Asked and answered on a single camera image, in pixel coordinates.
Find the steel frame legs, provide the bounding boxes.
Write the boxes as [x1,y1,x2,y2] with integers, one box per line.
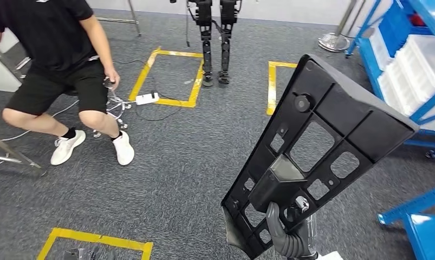
[96,0,142,37]

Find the white plastic bin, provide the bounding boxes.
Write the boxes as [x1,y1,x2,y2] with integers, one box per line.
[376,61,424,118]
[394,34,435,105]
[369,27,395,72]

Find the yellow floor tape square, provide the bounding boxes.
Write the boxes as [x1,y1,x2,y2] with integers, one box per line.
[128,47,205,108]
[267,61,298,116]

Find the black plastic plate bracket part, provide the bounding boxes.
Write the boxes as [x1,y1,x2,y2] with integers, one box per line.
[220,54,420,260]

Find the chrome base stool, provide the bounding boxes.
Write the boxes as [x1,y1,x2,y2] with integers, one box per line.
[63,77,136,140]

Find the chrome post round base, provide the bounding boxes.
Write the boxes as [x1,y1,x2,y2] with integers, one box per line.
[317,0,358,53]

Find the white power strip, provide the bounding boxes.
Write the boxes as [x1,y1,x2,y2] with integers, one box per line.
[135,92,160,106]

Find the white panel table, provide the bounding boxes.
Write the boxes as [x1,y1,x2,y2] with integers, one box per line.
[0,30,22,92]

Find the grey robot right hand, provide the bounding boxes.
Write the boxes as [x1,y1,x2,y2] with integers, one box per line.
[265,196,319,260]

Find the person's left hand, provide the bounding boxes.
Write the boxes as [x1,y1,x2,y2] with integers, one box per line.
[103,67,121,90]

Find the black power cable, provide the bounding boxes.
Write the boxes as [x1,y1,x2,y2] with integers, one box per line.
[134,91,185,123]

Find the person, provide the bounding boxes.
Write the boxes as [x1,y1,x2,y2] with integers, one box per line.
[0,0,135,166]

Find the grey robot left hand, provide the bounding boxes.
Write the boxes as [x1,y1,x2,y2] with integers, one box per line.
[63,248,96,260]

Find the blue plastic bin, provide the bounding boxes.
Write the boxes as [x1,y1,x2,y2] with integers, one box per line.
[378,0,417,58]

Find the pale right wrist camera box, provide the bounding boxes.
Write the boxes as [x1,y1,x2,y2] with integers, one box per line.
[316,251,345,260]

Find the black humanoid robot legs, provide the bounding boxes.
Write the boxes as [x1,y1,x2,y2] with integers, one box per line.
[169,0,241,88]

